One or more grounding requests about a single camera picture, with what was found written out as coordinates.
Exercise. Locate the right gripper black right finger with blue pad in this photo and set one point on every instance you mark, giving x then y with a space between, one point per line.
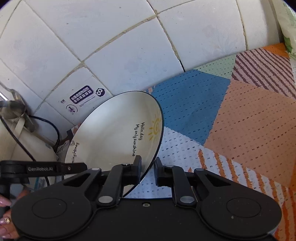
175 178

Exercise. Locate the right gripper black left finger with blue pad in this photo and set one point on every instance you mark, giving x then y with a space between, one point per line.
120 176

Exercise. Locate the white sunshine plate black rim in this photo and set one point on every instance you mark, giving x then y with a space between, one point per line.
125 126

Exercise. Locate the hanging kitchen utensils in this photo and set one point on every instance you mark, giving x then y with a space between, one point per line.
16 108

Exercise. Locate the person's left hand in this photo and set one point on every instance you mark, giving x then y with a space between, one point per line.
8 229

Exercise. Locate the colourful patchwork table mat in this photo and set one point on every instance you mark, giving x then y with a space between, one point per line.
236 117

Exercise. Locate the white green salt bag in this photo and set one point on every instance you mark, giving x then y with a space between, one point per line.
286 18

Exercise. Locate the purple wall sticker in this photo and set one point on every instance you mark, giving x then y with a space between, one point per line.
82 97

